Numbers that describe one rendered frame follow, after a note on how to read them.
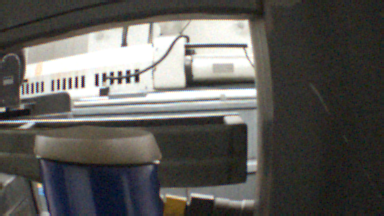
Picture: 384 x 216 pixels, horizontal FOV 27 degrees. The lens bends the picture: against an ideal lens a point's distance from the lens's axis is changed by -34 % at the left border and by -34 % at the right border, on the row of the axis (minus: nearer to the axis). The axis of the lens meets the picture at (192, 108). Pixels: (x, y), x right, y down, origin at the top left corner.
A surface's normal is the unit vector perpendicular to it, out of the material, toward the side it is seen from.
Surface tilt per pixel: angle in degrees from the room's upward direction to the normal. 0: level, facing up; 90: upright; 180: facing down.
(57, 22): 90
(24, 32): 90
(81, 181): 76
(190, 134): 90
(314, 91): 90
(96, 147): 72
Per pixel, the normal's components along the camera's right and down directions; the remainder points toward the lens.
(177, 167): 0.00, 0.05
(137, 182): 0.72, -0.24
